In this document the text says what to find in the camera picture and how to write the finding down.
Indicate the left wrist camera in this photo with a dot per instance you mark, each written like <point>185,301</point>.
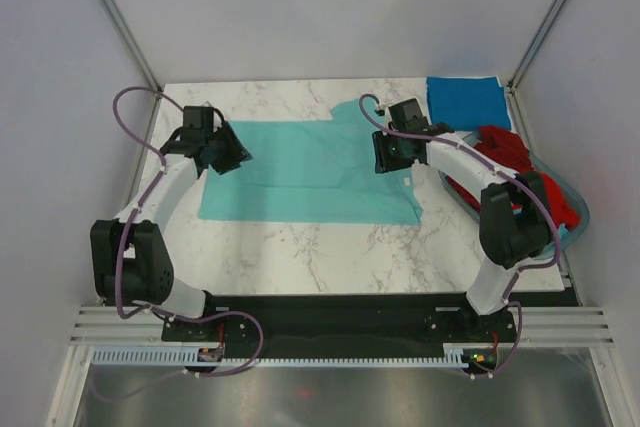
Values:
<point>199,123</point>

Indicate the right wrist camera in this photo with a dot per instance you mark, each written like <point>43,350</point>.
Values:
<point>407,117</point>

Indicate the white slotted cable duct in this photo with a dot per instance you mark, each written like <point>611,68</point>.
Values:
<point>196,357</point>

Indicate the translucent blue plastic basket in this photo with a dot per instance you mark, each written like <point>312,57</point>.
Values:
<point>574,198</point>

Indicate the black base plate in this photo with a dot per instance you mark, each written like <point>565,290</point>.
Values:
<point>338,347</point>

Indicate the red t shirts pile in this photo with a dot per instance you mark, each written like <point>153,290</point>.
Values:
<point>520,172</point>

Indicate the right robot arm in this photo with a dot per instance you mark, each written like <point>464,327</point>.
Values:
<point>515,223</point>

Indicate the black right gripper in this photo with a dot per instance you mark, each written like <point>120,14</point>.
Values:
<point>383,160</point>

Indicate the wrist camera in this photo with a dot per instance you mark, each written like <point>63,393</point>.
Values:
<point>407,117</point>
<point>199,123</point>

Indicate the folded blue t shirt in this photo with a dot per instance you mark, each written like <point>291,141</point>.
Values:
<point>466,104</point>

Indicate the teal t shirt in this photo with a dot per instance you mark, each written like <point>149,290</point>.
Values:
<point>320,171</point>
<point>565,236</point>

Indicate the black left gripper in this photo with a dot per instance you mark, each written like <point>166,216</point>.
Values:
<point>237,154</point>

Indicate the aluminium frame rail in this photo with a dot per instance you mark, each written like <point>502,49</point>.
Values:
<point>534,326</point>

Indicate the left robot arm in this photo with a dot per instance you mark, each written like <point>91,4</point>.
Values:
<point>131,263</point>

